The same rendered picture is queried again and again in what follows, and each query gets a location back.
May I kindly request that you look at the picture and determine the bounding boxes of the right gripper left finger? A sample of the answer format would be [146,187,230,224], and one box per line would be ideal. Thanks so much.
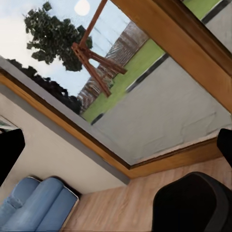
[0,128,25,186]

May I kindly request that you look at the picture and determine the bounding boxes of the cauldron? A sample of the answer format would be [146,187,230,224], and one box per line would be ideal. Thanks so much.
[151,172,232,232]

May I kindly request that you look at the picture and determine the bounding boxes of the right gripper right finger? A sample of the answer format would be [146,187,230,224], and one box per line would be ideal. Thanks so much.
[216,128,232,167]

